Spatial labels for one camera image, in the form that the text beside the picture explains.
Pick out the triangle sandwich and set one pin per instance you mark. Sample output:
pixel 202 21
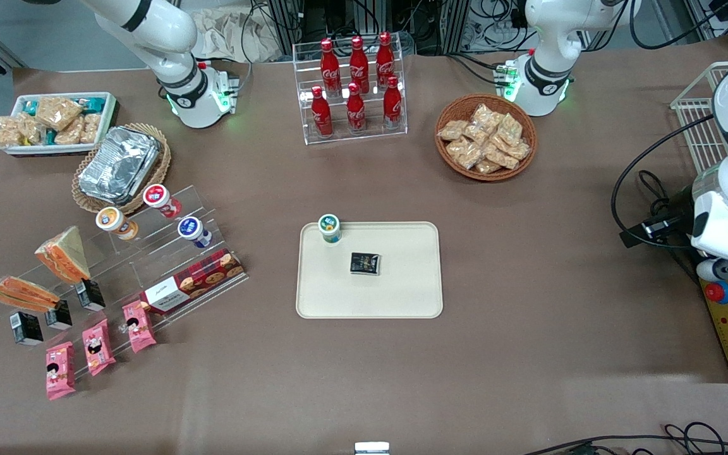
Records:
pixel 23 294
pixel 64 256

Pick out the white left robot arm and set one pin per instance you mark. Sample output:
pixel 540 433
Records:
pixel 547 38

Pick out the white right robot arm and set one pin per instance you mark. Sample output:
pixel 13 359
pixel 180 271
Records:
pixel 174 38

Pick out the beige plastic tray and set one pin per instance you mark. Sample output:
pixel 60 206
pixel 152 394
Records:
pixel 402 291

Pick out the red emergency stop button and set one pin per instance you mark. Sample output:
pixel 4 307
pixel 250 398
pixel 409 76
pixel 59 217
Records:
pixel 718 292

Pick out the clear bagged cracker pack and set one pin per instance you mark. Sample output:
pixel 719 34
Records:
pixel 452 130
pixel 459 148
pixel 470 159
pixel 484 115
pixel 502 156
pixel 489 167
pixel 510 128

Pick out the round wicker bowl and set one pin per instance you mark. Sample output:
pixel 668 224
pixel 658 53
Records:
pixel 455 104

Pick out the red cola bottle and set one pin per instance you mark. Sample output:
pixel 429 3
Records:
pixel 385 62
pixel 359 66
pixel 356 112
pixel 330 69
pixel 392 106
pixel 321 115

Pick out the small black snack box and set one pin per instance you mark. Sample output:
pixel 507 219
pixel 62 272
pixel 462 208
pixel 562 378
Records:
pixel 364 263

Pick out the clear acrylic bottle rack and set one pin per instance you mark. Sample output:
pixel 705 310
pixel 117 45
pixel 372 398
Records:
pixel 370 136

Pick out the green lidded small cup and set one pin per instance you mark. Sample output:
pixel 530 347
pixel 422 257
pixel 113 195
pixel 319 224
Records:
pixel 330 227

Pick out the small white device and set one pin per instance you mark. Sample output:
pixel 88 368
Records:
pixel 372 448

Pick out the crumpled beige paper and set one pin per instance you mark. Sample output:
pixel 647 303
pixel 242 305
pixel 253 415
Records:
pixel 231 35

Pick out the blue lidded cup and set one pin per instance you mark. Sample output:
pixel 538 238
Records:
pixel 193 230

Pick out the red tartan cookie box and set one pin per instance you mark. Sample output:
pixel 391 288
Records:
pixel 193 281

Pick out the red lidded cup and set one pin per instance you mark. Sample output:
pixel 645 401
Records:
pixel 160 198

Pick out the flat wicker basket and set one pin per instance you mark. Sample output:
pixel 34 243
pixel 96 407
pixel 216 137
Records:
pixel 163 161

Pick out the pink snack packet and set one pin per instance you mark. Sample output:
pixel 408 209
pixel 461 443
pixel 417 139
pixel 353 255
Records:
pixel 60 371
pixel 139 326
pixel 98 347

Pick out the clear acrylic tiered shelf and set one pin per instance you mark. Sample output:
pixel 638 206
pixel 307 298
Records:
pixel 117 272

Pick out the silver foil container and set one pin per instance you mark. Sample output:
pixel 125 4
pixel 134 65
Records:
pixel 117 164

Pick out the orange lidded cup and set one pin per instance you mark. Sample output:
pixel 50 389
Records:
pixel 113 221

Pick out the white rectangular bin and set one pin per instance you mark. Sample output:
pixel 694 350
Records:
pixel 109 114

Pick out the small black carton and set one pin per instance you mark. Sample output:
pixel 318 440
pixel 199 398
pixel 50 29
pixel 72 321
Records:
pixel 59 315
pixel 90 295
pixel 26 328

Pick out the rice cracker snack pack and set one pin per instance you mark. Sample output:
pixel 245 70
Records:
pixel 91 127
pixel 32 129
pixel 70 133
pixel 7 131
pixel 59 112

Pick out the teal wrapped snack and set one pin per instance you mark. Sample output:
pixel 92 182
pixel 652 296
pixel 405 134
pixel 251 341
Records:
pixel 94 103
pixel 30 107

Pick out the aluminium frame rack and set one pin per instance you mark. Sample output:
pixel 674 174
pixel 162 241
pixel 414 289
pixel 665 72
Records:
pixel 440 19

